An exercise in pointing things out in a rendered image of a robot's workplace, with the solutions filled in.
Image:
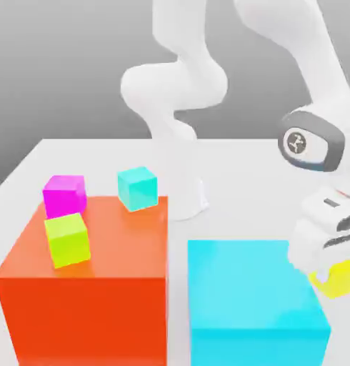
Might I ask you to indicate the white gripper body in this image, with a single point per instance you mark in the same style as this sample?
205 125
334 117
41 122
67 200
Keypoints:
306 251

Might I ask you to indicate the small yellow cube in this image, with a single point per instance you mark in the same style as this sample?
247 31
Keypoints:
342 281

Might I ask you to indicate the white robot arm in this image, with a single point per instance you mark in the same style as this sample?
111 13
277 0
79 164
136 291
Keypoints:
175 85

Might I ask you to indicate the small turquoise cube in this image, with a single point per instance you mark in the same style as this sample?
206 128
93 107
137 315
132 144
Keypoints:
138 188

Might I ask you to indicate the small lime cube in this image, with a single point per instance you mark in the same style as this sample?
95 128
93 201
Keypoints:
68 243

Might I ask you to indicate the small magenta cube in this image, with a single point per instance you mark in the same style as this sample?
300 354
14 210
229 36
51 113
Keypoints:
63 197

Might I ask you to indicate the large cyan box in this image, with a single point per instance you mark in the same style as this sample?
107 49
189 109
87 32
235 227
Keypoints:
249 300

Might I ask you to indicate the large orange box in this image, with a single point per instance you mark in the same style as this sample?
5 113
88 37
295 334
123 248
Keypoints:
83 314

